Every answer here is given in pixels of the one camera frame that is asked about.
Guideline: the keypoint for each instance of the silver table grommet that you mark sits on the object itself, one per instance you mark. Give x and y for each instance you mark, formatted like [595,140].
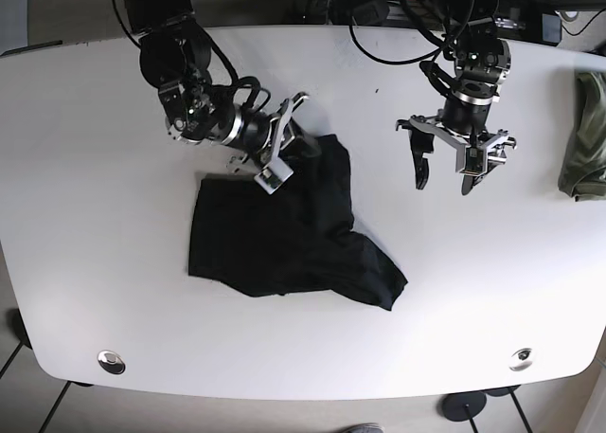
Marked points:
[521,359]
[111,362]

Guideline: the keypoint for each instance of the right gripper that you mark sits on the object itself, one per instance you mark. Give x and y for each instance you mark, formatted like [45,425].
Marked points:
[227,115]

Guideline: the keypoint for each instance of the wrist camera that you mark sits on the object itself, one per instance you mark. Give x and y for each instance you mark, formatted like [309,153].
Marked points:
[472,161]
[273,175]

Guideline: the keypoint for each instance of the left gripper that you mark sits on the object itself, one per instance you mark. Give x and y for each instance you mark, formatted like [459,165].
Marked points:
[458,123]

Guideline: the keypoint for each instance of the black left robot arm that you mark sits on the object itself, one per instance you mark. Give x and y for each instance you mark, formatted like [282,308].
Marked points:
[467,68]

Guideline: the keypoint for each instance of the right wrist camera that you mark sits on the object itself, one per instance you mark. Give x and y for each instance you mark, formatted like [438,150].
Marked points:
[273,175]

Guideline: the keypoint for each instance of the right silver table grommet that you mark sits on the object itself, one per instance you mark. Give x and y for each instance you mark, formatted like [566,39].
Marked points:
[521,359]

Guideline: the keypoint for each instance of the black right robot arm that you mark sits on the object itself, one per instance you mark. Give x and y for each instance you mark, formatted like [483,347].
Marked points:
[174,47]

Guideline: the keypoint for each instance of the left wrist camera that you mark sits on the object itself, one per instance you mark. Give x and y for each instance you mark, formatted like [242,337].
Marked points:
[472,161]

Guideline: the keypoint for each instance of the black round stand base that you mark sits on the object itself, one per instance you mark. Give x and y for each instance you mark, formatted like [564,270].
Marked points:
[463,406]

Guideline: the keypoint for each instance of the olive green T-shirt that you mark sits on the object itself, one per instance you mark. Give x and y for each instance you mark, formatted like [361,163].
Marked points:
[582,175]

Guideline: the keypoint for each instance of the right grey shoe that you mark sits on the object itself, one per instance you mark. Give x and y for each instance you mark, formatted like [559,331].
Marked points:
[363,428]

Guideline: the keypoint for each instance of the left silver table grommet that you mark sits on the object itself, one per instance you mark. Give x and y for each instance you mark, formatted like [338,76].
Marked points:
[111,362]

